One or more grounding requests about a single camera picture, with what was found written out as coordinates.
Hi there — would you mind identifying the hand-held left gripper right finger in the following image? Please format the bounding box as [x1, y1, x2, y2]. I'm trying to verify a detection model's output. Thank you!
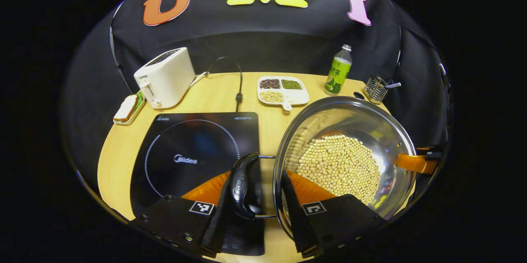
[280, 170, 387, 257]

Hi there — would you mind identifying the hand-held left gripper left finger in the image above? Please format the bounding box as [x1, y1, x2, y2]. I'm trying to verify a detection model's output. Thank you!
[130, 170, 231, 257]

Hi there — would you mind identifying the steel pot with black handle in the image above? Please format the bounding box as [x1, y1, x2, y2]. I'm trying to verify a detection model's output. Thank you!
[229, 96, 417, 241]

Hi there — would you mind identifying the black induction cooktop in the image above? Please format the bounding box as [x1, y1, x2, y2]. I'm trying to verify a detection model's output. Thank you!
[130, 112, 266, 256]

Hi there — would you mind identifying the green label drink bottle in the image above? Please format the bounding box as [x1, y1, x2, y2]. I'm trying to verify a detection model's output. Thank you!
[324, 44, 353, 95]

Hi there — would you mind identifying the white divided dish of beans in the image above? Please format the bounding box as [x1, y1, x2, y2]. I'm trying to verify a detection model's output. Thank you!
[257, 76, 310, 111]

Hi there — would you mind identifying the white toaster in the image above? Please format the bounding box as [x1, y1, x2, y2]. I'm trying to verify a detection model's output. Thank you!
[133, 47, 196, 109]

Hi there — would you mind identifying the black backdrop cloth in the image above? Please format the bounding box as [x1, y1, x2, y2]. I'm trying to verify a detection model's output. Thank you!
[60, 0, 453, 198]

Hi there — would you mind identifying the metal wire utensil holder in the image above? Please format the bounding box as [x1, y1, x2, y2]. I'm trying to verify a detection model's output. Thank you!
[363, 75, 389, 104]

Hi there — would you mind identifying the black power cable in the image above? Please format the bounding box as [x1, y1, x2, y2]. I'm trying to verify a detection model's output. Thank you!
[206, 56, 243, 112]

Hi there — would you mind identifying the white toaster cable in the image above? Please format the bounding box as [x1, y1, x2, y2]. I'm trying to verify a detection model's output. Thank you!
[190, 71, 211, 87]

